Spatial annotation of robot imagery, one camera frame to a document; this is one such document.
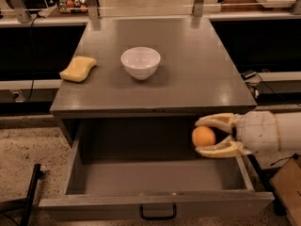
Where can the white ceramic bowl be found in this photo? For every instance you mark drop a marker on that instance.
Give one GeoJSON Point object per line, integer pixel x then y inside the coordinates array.
{"type": "Point", "coordinates": [140, 62]}

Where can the black drawer handle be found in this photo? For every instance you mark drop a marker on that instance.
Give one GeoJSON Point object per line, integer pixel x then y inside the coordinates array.
{"type": "Point", "coordinates": [158, 211]}

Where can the black metal leg left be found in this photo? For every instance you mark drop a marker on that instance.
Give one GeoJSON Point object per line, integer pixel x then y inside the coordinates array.
{"type": "Point", "coordinates": [36, 175]}

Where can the grey cabinet counter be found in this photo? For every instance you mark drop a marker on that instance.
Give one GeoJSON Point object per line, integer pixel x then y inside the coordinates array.
{"type": "Point", "coordinates": [195, 76]}

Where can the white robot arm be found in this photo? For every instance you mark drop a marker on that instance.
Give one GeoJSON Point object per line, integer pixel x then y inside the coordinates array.
{"type": "Point", "coordinates": [228, 135]}

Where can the brown cardboard box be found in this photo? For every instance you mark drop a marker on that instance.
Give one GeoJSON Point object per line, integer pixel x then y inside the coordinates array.
{"type": "Point", "coordinates": [287, 184]}

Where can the yellow sponge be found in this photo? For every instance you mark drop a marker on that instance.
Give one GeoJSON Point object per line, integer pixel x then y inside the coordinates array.
{"type": "Point", "coordinates": [78, 69]}

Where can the orange fruit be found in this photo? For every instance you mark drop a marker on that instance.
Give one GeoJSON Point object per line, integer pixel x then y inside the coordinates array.
{"type": "Point", "coordinates": [203, 136]}

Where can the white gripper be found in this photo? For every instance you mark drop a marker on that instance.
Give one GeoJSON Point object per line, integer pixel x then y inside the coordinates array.
{"type": "Point", "coordinates": [257, 132]}

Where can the grey open top drawer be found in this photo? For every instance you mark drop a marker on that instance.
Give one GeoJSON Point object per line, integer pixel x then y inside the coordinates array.
{"type": "Point", "coordinates": [117, 164]}

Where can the small black device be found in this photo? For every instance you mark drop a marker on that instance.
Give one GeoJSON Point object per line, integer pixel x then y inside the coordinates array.
{"type": "Point", "coordinates": [248, 74]}

